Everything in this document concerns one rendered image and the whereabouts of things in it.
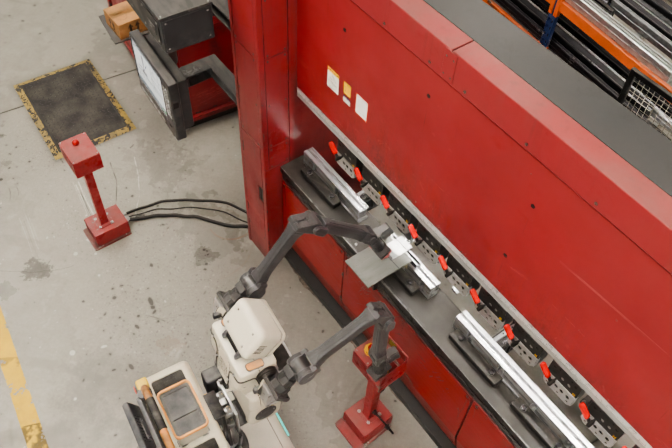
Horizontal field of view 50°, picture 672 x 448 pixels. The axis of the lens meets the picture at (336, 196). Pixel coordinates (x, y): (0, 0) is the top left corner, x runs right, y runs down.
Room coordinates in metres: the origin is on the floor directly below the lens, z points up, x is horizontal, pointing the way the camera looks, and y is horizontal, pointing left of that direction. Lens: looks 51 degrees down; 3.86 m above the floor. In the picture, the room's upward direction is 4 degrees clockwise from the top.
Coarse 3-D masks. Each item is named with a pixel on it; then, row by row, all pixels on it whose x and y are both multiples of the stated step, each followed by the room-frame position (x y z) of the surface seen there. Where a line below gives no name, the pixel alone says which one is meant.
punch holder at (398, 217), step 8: (392, 200) 2.07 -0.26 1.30; (392, 208) 2.07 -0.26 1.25; (400, 208) 2.03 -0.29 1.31; (392, 216) 2.06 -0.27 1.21; (400, 216) 2.03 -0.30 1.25; (408, 216) 1.99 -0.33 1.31; (400, 224) 2.01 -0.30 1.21; (408, 224) 1.98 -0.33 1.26; (416, 224) 2.01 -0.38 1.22; (408, 232) 1.98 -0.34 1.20
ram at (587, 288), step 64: (320, 0) 2.54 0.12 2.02; (320, 64) 2.53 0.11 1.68; (384, 64) 2.20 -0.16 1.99; (384, 128) 2.17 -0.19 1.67; (448, 128) 1.90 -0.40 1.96; (448, 192) 1.85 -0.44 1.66; (512, 192) 1.64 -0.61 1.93; (512, 256) 1.57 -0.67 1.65; (576, 256) 1.40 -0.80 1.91; (640, 256) 1.27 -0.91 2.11; (576, 320) 1.32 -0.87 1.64; (640, 320) 1.18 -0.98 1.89; (640, 384) 1.09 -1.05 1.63
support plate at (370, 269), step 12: (384, 240) 2.07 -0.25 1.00; (360, 252) 1.99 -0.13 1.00; (372, 252) 1.99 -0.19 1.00; (348, 264) 1.92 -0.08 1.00; (360, 264) 1.92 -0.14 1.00; (372, 264) 1.92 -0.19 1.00; (384, 264) 1.93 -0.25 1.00; (396, 264) 1.93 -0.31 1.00; (360, 276) 1.85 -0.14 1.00; (372, 276) 1.86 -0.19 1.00; (384, 276) 1.86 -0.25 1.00
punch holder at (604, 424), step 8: (592, 408) 1.15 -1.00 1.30; (600, 408) 1.13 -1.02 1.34; (592, 416) 1.13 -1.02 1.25; (600, 416) 1.12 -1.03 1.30; (608, 416) 1.10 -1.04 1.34; (600, 424) 1.10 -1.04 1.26; (608, 424) 1.09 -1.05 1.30; (616, 424) 1.07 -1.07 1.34; (592, 432) 1.10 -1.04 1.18; (600, 432) 1.09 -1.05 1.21; (608, 432) 1.07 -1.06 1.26; (616, 432) 1.06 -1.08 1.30; (624, 432) 1.04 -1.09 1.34; (600, 440) 1.07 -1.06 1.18; (608, 440) 1.06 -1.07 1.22; (616, 440) 1.04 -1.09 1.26
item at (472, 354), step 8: (456, 336) 1.63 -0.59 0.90; (464, 336) 1.63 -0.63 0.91; (456, 344) 1.59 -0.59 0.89; (464, 344) 1.59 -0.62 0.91; (464, 352) 1.55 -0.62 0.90; (472, 352) 1.55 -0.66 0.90; (472, 360) 1.51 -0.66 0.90; (480, 360) 1.51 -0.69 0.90; (480, 368) 1.47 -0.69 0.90; (488, 368) 1.48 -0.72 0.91; (488, 376) 1.44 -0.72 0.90; (496, 376) 1.44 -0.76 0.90; (496, 384) 1.41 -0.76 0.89
